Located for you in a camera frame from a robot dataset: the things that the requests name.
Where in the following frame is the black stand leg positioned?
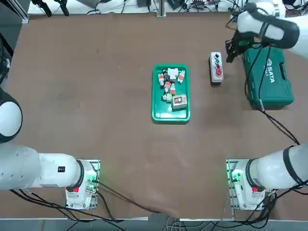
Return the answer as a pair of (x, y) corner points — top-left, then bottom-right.
(53, 0), (70, 17)
(32, 0), (52, 17)

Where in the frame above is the beige switch box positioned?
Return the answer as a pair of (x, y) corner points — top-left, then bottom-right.
(171, 94), (188, 111)

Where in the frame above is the green plastic tool case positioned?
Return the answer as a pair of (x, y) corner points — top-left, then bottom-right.
(242, 43), (295, 110)

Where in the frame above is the white terminal block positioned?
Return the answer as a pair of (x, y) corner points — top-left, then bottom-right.
(167, 67), (181, 79)

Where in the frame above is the white button box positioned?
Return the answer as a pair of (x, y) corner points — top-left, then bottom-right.
(208, 51), (225, 86)

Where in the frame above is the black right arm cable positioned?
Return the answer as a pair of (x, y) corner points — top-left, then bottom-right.
(244, 21), (302, 145)

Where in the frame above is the black left base cable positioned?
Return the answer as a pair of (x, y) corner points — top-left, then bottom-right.
(95, 180), (162, 214)

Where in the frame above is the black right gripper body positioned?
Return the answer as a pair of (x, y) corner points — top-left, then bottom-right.
(231, 30), (255, 52)

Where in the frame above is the green plastic tray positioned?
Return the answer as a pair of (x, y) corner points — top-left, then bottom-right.
(151, 64), (192, 124)

